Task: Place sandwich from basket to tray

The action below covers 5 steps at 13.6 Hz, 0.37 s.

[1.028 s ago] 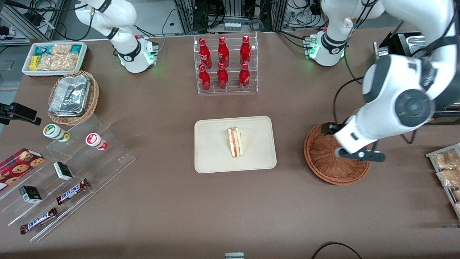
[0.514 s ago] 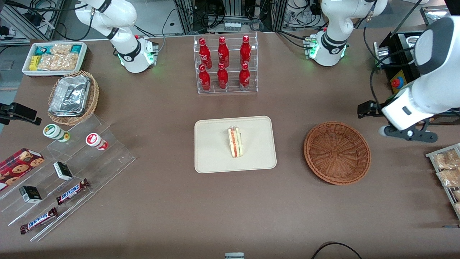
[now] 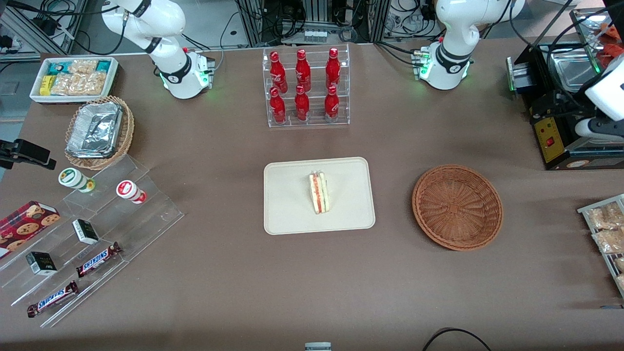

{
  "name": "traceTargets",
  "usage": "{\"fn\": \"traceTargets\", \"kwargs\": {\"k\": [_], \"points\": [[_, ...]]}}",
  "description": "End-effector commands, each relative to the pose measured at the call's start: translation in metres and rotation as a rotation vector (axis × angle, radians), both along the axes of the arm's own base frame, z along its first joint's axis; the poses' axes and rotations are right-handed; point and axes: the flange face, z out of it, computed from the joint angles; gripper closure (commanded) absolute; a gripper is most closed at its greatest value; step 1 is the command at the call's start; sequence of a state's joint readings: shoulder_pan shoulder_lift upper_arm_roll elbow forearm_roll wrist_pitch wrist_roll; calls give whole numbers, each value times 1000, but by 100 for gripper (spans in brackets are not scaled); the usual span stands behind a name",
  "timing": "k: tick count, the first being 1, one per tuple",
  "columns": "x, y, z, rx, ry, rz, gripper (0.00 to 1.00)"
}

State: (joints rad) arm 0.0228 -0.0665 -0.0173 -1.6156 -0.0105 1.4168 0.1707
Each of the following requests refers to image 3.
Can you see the grey metal snack rack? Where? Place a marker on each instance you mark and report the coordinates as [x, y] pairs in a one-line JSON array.
[[585, 210]]

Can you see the small clear nut bag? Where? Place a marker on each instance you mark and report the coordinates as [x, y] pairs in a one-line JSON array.
[[83, 67]]

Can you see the light wicker basket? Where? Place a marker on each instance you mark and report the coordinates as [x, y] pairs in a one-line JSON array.
[[127, 131]]

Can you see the white rectangular snack bin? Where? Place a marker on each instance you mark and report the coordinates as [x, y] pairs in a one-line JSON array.
[[36, 95]]

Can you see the large clear nut bag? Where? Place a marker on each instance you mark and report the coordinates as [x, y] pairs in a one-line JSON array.
[[78, 84]]

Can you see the green lid yogurt cup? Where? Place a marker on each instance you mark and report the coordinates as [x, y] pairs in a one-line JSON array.
[[73, 178]]

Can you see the clear acrylic stepped display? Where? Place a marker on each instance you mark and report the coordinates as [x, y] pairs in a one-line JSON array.
[[146, 219]]

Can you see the clear cracker bag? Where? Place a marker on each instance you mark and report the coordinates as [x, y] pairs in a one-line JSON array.
[[621, 282], [609, 241], [607, 217], [620, 264]]

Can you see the red cola bottle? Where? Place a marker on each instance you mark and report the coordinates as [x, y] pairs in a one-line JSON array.
[[333, 70], [302, 73], [277, 108], [302, 106], [331, 106], [278, 73]]

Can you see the small black carton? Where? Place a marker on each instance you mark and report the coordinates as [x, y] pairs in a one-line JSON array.
[[41, 263], [85, 231]]

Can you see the snickers chocolate bar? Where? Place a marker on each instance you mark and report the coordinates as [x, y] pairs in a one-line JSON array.
[[52, 299], [97, 260]]

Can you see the beige plastic tray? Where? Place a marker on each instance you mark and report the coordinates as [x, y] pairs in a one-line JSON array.
[[287, 204]]

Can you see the steel food tray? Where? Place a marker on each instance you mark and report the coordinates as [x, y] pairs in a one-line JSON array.
[[587, 27]]

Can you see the white power strip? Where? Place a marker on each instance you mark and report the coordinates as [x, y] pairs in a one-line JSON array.
[[314, 35]]

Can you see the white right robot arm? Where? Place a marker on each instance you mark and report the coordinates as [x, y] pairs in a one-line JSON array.
[[146, 19]]

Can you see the black power adapter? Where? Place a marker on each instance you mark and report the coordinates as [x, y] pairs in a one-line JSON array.
[[46, 25]]

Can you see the triangle sandwich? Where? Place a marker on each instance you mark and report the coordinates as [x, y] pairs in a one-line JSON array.
[[319, 195]]

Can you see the teal snack packet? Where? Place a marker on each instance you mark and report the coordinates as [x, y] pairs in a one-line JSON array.
[[56, 68], [103, 66]]

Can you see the yellow snack packet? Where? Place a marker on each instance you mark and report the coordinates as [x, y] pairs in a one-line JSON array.
[[47, 85]]

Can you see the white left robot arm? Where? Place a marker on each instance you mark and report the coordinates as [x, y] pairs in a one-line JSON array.
[[456, 29]]

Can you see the clear acrylic bottle rack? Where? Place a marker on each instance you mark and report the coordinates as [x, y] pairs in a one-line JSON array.
[[317, 105]]

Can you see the red cookie box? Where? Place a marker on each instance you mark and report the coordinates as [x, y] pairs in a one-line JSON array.
[[24, 224]]

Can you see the black sealing machine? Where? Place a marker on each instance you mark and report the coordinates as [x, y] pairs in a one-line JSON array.
[[542, 132]]

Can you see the red lid yogurt cup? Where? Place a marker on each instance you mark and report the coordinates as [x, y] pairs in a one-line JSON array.
[[129, 190]]

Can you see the aluminium foil tray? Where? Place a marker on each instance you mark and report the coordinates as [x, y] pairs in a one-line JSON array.
[[95, 129]]

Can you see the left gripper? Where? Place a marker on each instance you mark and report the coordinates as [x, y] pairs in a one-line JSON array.
[[559, 104]]

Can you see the brown wicker basket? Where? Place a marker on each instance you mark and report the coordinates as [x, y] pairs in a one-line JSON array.
[[458, 207]]

